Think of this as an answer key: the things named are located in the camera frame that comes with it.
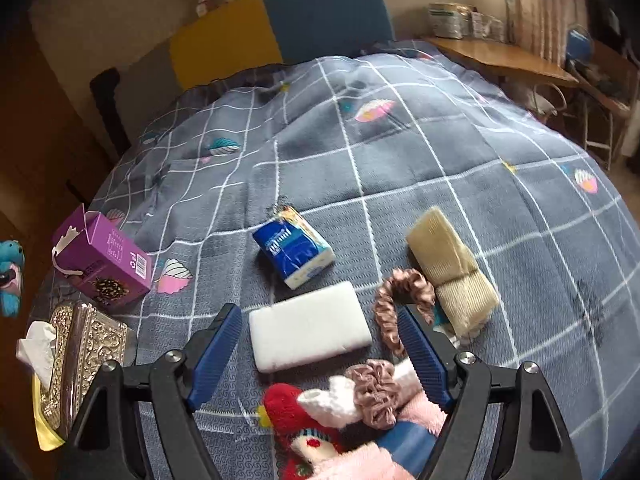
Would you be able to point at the white foam block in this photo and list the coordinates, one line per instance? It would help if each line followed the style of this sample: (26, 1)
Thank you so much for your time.
(310, 325)

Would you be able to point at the white metal chair frame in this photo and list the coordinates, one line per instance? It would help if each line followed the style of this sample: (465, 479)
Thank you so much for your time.
(547, 102)

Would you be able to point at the brown satin scrunchie headband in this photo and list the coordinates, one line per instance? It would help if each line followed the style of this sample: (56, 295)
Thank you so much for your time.
(385, 305)

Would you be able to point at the white tissue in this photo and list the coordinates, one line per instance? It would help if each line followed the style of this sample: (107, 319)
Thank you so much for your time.
(37, 355)

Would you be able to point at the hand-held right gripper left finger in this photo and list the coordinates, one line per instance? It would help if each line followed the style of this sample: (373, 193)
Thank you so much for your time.
(215, 355)

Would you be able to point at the blue plush toy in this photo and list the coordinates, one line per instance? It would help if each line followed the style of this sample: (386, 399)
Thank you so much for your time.
(10, 275)

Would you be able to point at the blue tissue packet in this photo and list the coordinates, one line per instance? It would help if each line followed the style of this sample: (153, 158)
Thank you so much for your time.
(290, 247)

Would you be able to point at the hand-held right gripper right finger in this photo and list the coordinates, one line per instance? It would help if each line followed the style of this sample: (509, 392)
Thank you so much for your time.
(425, 355)

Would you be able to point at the grey yellow blue headboard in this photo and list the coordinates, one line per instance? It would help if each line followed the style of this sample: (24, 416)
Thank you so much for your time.
(225, 45)

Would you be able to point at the red plush sock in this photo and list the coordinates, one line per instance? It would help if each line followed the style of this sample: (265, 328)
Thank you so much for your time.
(282, 410)

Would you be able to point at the gold embossed tissue box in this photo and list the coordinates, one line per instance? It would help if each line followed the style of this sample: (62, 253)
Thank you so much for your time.
(90, 345)

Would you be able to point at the wooden desk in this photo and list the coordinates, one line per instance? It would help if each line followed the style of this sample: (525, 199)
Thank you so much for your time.
(607, 95)

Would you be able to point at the purple carton box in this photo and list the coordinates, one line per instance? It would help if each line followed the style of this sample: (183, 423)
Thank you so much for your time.
(110, 260)

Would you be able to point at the blue cloth item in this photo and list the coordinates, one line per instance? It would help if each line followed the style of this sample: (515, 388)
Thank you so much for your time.
(405, 442)

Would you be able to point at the wooden side table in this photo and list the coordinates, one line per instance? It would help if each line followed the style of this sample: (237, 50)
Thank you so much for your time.
(500, 55)

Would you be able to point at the small white boxes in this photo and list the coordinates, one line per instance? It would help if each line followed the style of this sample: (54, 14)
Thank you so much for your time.
(487, 26)

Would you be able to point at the dusty pink scrunchie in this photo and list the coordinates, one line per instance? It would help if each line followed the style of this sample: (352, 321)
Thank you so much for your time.
(372, 390)

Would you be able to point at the pink fluffy sock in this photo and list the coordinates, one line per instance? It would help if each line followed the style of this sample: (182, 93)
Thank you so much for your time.
(420, 410)

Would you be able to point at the black bed post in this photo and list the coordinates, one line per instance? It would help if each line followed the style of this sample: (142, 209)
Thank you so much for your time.
(107, 105)

